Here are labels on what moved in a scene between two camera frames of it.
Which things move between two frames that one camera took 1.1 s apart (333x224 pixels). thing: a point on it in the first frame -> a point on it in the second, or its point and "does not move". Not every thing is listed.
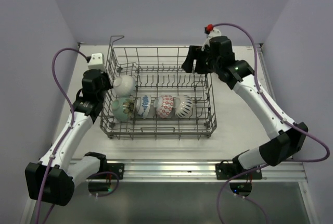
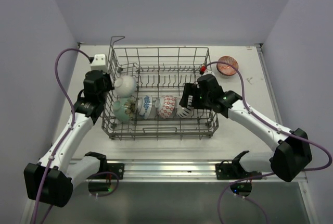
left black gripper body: x=106 y=85 does not move
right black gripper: x=195 y=52 -> x=191 y=89
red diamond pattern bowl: x=163 y=105 does not move
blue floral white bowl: x=143 y=106 does not move
